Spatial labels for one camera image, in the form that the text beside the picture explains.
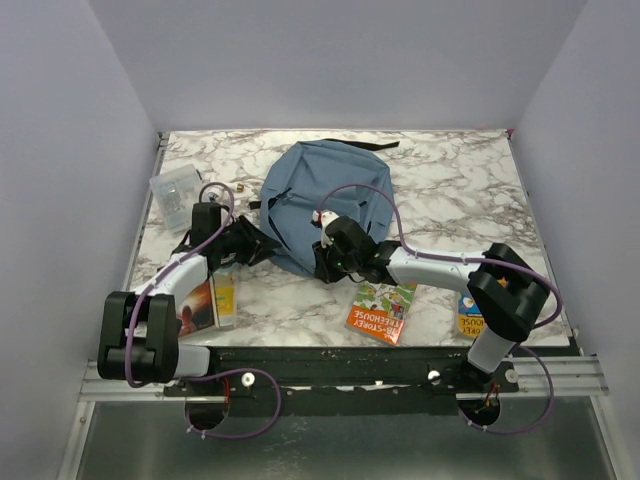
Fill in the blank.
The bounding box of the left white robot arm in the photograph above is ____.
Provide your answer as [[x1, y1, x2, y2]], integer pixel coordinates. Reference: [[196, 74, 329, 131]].
[[97, 202, 280, 395]]

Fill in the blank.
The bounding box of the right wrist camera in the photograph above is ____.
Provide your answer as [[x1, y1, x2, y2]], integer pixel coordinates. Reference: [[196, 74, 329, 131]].
[[311, 210, 340, 244]]

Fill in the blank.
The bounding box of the aluminium mounting rail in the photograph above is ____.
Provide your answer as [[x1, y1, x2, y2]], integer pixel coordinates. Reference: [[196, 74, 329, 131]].
[[79, 356, 610, 403]]

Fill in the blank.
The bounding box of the orange treehouse book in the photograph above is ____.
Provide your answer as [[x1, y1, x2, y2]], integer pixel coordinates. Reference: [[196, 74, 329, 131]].
[[345, 281, 417, 346]]

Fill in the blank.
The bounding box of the yellow cover book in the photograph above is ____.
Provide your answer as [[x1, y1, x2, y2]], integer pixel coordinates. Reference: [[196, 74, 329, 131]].
[[212, 267, 237, 329]]

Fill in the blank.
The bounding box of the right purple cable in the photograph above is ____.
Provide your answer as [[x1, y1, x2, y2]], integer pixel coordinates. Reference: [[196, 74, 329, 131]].
[[314, 182, 565, 435]]

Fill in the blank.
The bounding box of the clear plastic storage box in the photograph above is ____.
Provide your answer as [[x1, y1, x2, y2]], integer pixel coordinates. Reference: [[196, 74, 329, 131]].
[[149, 164, 203, 234]]

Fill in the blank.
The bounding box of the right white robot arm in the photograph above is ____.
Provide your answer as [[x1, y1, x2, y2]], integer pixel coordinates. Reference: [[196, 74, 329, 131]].
[[311, 211, 557, 392]]

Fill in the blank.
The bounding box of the blue student backpack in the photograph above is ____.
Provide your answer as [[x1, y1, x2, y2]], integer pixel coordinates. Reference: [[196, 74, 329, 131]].
[[250, 139, 399, 277]]

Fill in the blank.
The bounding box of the dark sunset cover book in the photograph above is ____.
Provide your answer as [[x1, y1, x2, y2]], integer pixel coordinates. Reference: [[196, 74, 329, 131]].
[[177, 278, 217, 337]]

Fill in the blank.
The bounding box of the yellow blue treehouse book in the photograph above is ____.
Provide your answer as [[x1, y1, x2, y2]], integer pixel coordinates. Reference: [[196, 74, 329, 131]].
[[455, 293, 486, 339]]

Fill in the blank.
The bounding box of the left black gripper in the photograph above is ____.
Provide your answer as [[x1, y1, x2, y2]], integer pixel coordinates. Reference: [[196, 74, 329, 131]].
[[215, 215, 281, 266]]

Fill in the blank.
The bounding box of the white plastic fitting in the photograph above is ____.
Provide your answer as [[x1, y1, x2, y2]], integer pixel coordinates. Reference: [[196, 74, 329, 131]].
[[203, 184, 242, 203]]

